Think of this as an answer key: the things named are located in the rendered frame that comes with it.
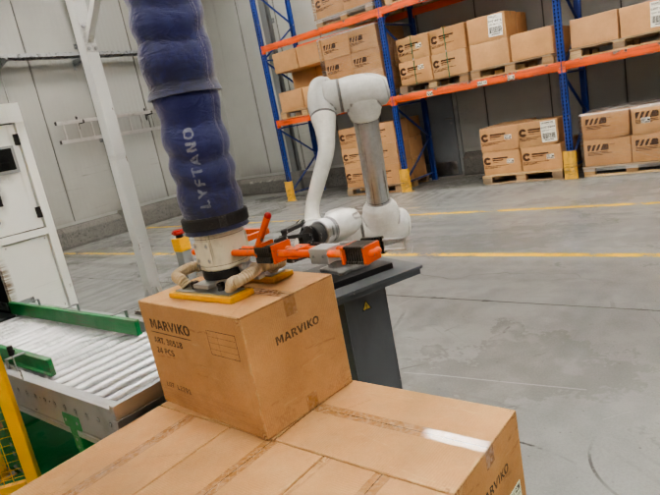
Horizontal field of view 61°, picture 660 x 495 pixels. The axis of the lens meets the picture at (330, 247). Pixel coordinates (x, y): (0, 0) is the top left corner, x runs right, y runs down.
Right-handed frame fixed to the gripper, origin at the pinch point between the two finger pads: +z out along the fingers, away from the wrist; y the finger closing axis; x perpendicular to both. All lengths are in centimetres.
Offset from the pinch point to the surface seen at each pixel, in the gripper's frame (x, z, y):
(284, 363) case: -3.6, 10.5, 33.3
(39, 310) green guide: 246, -16, 46
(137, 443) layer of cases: 40, 42, 53
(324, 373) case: -4.5, -4.9, 44.1
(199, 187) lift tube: 20.3, 8.0, -23.5
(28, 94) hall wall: 951, -363, -183
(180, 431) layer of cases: 31, 31, 53
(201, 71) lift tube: 15, 1, -58
